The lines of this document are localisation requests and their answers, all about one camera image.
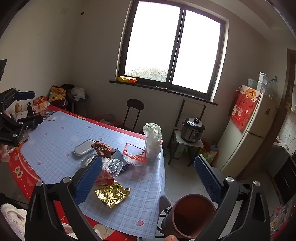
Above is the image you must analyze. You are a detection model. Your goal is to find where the grey kitchen cabinet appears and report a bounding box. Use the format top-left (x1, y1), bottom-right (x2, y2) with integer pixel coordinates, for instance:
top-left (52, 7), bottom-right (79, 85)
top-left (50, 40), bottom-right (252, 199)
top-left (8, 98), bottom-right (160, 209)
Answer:
top-left (264, 145), bottom-right (290, 178)

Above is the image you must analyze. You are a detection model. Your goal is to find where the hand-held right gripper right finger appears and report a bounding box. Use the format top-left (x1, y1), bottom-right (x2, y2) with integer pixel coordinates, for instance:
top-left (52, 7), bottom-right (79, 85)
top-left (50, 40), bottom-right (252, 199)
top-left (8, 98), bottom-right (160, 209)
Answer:
top-left (194, 155), bottom-right (271, 241)

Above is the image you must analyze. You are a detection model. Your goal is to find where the black gourd ornament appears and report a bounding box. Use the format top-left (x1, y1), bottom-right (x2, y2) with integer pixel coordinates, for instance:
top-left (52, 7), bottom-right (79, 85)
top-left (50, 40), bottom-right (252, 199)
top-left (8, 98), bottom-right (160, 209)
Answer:
top-left (26, 102), bottom-right (36, 117)

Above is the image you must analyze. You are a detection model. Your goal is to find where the blue cardboard box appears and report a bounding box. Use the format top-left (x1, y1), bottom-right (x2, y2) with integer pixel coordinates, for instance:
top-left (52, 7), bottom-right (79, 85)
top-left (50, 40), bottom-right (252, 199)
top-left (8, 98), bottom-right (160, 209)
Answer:
top-left (114, 148), bottom-right (132, 171)

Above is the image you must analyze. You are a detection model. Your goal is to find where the white fluffy cloth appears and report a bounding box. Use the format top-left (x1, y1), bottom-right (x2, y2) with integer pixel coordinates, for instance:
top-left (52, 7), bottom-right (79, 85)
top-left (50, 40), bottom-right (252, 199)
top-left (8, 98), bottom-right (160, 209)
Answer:
top-left (0, 203), bottom-right (28, 241)

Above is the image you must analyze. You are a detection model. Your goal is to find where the yellow printed bag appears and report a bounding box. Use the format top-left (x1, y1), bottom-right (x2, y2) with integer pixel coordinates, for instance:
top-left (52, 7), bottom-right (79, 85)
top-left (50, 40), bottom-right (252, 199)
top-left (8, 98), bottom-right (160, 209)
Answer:
top-left (47, 85), bottom-right (67, 102)

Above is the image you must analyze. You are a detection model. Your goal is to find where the grey oval sponge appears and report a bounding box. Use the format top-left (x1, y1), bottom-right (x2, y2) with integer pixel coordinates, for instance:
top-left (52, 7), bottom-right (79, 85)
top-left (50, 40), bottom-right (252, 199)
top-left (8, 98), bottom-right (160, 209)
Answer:
top-left (73, 139), bottom-right (96, 156)

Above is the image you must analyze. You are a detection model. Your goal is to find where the pale green electric kettle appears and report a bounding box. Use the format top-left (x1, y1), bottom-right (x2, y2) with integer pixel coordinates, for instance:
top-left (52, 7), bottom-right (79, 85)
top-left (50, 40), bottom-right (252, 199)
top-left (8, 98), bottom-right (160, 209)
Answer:
top-left (173, 144), bottom-right (186, 160)

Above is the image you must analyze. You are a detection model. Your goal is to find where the dark framed window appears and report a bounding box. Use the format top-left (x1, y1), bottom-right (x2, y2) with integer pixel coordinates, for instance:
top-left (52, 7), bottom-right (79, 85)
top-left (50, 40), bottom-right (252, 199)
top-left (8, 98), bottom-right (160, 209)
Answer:
top-left (109, 0), bottom-right (226, 106)

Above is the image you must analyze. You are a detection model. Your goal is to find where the dark storage rack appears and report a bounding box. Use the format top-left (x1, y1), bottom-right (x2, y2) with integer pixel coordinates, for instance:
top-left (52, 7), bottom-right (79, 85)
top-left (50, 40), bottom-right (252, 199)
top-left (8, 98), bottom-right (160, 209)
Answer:
top-left (61, 83), bottom-right (89, 117)

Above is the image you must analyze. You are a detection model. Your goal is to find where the white green plastic bag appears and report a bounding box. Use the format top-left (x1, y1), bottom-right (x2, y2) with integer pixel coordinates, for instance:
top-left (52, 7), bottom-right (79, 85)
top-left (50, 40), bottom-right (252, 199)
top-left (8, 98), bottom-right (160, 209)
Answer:
top-left (142, 123), bottom-right (162, 159)

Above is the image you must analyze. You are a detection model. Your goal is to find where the pile of clear plastic containers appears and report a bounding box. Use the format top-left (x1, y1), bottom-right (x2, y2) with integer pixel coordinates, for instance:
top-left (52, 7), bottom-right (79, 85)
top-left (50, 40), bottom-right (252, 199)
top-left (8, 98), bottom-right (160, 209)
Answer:
top-left (247, 72), bottom-right (279, 99)

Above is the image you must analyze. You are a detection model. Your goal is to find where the person's left hand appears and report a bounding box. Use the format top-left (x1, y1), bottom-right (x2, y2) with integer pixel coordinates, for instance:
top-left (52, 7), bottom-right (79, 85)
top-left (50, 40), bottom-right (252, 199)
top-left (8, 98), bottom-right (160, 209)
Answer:
top-left (0, 146), bottom-right (11, 164)

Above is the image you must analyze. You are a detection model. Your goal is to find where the black integrated stove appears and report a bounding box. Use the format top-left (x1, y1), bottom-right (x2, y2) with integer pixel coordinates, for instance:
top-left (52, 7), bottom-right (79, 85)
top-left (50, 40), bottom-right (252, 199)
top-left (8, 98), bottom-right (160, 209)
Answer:
top-left (273, 155), bottom-right (296, 205)

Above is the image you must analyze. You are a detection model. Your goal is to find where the black round-back chair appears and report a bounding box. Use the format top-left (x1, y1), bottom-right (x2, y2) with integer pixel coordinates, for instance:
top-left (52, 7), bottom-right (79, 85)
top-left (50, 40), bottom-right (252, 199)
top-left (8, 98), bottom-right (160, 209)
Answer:
top-left (117, 98), bottom-right (145, 135)

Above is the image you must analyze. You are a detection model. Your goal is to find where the silver black pressure cooker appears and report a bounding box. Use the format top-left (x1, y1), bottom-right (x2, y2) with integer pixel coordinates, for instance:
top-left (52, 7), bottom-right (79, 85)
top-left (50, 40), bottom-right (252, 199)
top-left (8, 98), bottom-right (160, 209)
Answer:
top-left (181, 117), bottom-right (206, 144)

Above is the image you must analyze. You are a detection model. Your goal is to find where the pink printed box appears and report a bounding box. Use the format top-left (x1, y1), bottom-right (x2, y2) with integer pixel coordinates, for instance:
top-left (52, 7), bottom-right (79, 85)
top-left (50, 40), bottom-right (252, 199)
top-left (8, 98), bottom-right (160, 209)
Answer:
top-left (32, 102), bottom-right (51, 114)

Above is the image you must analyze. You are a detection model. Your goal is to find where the clear plastic clamshell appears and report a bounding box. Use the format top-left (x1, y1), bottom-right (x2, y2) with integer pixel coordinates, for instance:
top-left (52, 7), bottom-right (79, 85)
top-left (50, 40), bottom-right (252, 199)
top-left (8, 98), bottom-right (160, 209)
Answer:
top-left (102, 158), bottom-right (124, 179)

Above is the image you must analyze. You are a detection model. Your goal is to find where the gold foil wrapper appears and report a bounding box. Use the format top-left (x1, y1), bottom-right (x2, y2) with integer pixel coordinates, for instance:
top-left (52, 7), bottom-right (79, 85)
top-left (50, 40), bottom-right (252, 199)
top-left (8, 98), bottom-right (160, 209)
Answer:
top-left (94, 181), bottom-right (131, 209)

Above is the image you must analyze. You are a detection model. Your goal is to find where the cream two-door fridge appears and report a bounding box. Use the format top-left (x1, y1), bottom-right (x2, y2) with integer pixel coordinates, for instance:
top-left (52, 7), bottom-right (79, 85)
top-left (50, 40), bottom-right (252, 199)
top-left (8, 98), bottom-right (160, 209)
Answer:
top-left (216, 91), bottom-right (278, 179)

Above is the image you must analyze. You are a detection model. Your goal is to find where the crumpled white plastic bag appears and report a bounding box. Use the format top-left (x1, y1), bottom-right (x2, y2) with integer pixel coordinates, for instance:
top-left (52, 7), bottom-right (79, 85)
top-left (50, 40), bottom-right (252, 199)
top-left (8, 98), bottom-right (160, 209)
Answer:
top-left (70, 87), bottom-right (86, 100)

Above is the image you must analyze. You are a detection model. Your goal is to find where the red yellow snack packet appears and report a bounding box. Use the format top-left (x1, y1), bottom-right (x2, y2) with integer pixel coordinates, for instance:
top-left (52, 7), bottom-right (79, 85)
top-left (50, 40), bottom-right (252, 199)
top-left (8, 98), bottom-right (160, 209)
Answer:
top-left (33, 95), bottom-right (49, 106)

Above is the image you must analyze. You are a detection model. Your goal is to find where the red brown snack wrapper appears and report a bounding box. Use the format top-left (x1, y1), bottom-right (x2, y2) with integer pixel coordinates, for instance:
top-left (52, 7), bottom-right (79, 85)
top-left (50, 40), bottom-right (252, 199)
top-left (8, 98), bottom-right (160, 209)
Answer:
top-left (91, 140), bottom-right (116, 158)

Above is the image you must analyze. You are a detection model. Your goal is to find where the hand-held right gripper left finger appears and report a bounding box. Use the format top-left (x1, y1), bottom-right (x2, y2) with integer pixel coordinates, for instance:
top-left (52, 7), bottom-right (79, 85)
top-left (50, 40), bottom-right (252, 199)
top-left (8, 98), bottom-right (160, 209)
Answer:
top-left (24, 156), bottom-right (103, 241)

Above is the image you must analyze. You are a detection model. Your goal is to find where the red plastic wrapper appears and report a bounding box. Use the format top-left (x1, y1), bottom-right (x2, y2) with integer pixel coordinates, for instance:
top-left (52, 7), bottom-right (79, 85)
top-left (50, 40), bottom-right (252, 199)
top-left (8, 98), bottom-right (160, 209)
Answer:
top-left (95, 170), bottom-right (115, 187)

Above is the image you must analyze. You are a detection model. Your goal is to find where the black frame side stand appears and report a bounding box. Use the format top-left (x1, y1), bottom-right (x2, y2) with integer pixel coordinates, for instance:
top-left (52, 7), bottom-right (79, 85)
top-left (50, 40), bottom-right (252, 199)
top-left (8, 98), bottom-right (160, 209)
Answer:
top-left (167, 99), bottom-right (207, 165)

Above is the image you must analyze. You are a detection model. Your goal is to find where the red printed tablecloth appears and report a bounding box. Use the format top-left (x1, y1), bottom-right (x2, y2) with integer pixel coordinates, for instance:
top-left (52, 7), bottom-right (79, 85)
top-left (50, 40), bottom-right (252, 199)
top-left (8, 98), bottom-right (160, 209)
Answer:
top-left (6, 105), bottom-right (166, 241)

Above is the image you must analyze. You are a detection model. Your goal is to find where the clear tray with red film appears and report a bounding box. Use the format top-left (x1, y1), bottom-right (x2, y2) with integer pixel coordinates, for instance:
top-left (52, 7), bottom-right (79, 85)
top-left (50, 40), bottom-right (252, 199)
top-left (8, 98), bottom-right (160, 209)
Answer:
top-left (122, 142), bottom-right (147, 167)

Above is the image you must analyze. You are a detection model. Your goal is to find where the red printed fridge cloth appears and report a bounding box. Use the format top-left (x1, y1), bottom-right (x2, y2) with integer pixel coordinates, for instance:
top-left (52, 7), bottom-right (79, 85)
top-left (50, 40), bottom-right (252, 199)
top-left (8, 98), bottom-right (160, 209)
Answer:
top-left (229, 85), bottom-right (262, 131)

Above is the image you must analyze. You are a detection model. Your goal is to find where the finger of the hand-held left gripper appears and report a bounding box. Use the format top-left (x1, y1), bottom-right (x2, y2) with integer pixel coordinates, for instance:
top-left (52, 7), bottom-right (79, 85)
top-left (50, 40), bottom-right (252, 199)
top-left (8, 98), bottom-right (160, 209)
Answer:
top-left (0, 88), bottom-right (36, 114)
top-left (14, 115), bottom-right (44, 133)

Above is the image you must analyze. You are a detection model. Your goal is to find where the brown plastic bucket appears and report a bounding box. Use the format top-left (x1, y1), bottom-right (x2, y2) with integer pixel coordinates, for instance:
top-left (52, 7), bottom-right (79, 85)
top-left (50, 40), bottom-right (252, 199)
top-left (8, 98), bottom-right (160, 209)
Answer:
top-left (162, 194), bottom-right (216, 240)

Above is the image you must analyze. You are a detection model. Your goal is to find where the green printed bag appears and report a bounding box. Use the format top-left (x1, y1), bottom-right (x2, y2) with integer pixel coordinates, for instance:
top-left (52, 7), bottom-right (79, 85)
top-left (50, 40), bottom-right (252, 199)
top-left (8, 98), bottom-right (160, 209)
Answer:
top-left (200, 149), bottom-right (216, 164)

